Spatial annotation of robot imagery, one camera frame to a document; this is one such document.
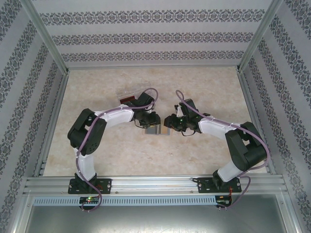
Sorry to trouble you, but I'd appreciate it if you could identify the aluminium frame post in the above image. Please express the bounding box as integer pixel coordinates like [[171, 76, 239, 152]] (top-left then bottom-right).
[[283, 191, 303, 233], [23, 0, 71, 75], [11, 191, 34, 233], [237, 0, 292, 75]]

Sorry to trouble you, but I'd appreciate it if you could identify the beige card holder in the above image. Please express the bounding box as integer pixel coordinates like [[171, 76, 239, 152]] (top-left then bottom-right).
[[144, 124, 173, 136]]

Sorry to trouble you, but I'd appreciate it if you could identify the aluminium frame rail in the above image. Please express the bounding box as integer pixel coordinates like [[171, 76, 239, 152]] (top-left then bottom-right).
[[33, 71, 71, 177], [65, 64, 241, 70], [237, 71, 276, 175]]

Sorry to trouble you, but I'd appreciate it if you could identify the wide aluminium mounting rail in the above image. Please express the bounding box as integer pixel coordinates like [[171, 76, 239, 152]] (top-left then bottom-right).
[[23, 176, 289, 195]]

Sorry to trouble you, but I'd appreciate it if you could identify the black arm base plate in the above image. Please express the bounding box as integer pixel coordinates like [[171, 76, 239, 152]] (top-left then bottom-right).
[[198, 177, 242, 194], [69, 178, 112, 195]]

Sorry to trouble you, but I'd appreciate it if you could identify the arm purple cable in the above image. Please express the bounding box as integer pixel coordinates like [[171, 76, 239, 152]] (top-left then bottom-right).
[[175, 90, 271, 212], [75, 87, 160, 213]]

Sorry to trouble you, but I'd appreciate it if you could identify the grey slotted cable duct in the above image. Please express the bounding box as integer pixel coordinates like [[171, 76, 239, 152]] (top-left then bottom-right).
[[33, 196, 217, 206]]

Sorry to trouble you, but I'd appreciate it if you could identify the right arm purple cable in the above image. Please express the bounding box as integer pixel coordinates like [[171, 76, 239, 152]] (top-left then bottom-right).
[[175, 90, 271, 212]]

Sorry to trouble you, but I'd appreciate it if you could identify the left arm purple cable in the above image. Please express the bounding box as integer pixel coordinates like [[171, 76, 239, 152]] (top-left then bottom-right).
[[75, 87, 160, 213]]

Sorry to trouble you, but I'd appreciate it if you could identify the clear plastic box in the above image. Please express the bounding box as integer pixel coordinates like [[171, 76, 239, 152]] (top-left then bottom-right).
[[115, 83, 148, 104]]

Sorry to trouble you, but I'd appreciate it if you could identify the small circuit board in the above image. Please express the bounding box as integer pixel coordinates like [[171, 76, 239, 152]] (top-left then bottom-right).
[[79, 196, 101, 205], [216, 194, 233, 207]]

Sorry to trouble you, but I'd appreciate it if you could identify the grey metal panel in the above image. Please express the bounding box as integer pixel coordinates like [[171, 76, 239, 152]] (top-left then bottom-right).
[[14, 205, 299, 233]]

